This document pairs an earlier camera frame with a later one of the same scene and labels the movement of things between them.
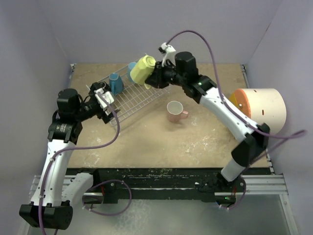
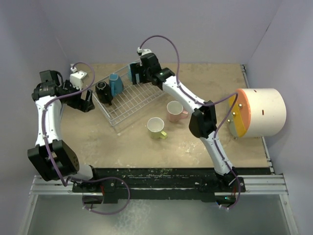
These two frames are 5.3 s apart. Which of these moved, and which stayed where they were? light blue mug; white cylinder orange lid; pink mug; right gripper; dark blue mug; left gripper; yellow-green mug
Moved: right gripper; yellow-green mug; left gripper
Stayed: pink mug; light blue mug; dark blue mug; white cylinder orange lid
